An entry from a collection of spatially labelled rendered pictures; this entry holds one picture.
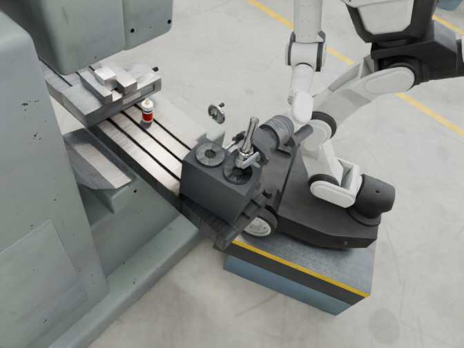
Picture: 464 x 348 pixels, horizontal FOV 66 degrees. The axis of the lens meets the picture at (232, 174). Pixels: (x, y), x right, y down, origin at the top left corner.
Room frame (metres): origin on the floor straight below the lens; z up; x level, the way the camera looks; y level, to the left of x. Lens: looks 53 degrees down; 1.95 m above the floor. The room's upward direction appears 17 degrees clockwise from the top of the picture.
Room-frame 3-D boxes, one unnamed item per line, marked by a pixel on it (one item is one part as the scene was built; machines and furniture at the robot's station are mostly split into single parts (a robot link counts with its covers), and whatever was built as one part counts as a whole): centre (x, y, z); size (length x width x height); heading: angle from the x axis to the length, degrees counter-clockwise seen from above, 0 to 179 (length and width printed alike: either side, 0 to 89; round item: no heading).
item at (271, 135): (0.73, -0.06, 1.18); 0.13 x 0.12 x 0.10; 59
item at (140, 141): (0.90, 0.45, 0.86); 1.24 x 0.23 x 0.08; 63
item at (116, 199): (0.88, 0.41, 0.76); 0.50 x 0.35 x 0.12; 153
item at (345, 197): (1.10, -0.47, 0.68); 0.21 x 0.20 x 0.13; 85
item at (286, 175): (1.10, -0.44, 0.59); 0.64 x 0.52 x 0.33; 85
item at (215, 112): (1.33, 0.19, 0.60); 0.16 x 0.12 x 0.12; 153
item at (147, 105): (0.92, 0.38, 0.96); 0.04 x 0.04 x 0.11
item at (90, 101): (0.98, 0.54, 0.96); 0.35 x 0.15 x 0.11; 151
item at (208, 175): (0.67, 0.03, 1.00); 0.22 x 0.12 x 0.20; 73
